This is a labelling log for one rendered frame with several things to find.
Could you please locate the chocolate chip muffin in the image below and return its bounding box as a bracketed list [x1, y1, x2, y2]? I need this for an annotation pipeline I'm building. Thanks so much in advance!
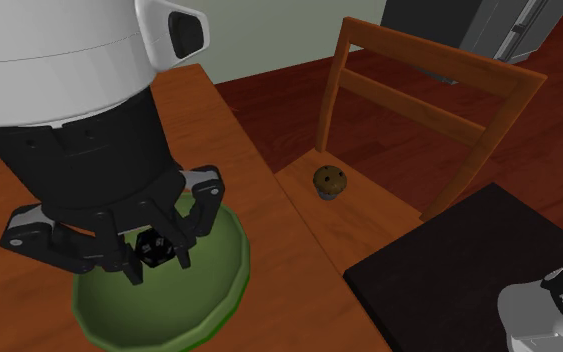
[311, 165, 348, 202]

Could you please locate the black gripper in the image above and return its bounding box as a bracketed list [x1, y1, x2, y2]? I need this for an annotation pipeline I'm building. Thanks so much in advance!
[0, 87, 227, 287]

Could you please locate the wooden chair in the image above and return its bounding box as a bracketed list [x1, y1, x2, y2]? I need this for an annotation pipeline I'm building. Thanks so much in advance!
[274, 16, 549, 277]

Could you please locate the green bowl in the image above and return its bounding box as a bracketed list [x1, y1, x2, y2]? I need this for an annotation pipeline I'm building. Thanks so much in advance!
[70, 192, 252, 352]

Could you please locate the wooden table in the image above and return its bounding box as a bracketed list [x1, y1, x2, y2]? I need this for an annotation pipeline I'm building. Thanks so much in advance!
[0, 63, 392, 352]

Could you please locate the grey refrigerator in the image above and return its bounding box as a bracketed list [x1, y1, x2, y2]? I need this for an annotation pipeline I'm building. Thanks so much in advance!
[380, 0, 563, 85]

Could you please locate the black many-sided die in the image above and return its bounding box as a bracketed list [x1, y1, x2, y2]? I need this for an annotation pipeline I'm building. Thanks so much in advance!
[136, 229, 175, 269]

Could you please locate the black robot stand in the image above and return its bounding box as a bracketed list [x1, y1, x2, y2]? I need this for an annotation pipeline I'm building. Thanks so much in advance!
[342, 182, 563, 352]

